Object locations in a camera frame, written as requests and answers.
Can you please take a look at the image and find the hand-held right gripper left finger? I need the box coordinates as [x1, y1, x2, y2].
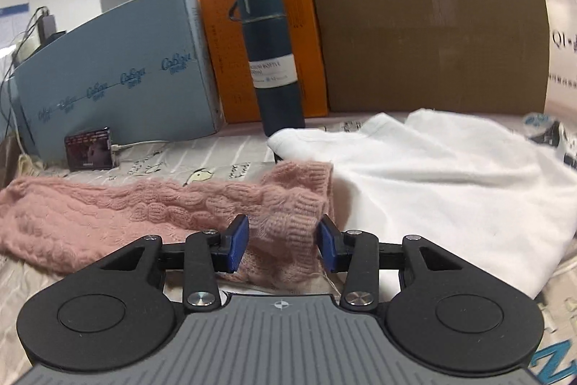
[96, 214, 251, 314]

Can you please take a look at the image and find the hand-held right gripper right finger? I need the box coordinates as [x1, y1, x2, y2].
[316, 216, 472, 314]

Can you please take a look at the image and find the pink knit sweater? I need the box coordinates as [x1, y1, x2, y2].
[0, 161, 336, 291]

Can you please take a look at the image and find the white garment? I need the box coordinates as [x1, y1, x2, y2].
[268, 108, 577, 300]

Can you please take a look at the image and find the dark blue thermos bottle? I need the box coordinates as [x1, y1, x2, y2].
[228, 0, 307, 137]

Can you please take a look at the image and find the smartphone with lit screen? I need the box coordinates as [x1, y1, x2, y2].
[64, 127, 117, 171]

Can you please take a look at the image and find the orange cardboard box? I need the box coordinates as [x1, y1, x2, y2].
[196, 0, 329, 124]

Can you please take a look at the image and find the large blue carton box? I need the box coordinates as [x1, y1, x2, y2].
[13, 0, 225, 165]

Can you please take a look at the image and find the cream knit garment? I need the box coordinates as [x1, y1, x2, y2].
[17, 154, 46, 177]

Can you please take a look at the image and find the brown cardboard box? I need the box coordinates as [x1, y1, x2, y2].
[307, 0, 551, 115]

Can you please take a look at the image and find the blue printed plastic pack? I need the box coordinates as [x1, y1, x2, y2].
[523, 112, 560, 140]

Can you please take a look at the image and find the black and white item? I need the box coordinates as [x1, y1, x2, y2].
[555, 121, 577, 169]

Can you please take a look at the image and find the grey power adapter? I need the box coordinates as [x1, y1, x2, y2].
[36, 8, 57, 45]

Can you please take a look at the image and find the white printed bag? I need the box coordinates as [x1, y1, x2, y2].
[543, 0, 577, 119]

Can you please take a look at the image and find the white charging cable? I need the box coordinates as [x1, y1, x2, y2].
[113, 140, 169, 152]

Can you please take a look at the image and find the black cable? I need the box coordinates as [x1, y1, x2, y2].
[0, 6, 48, 151]

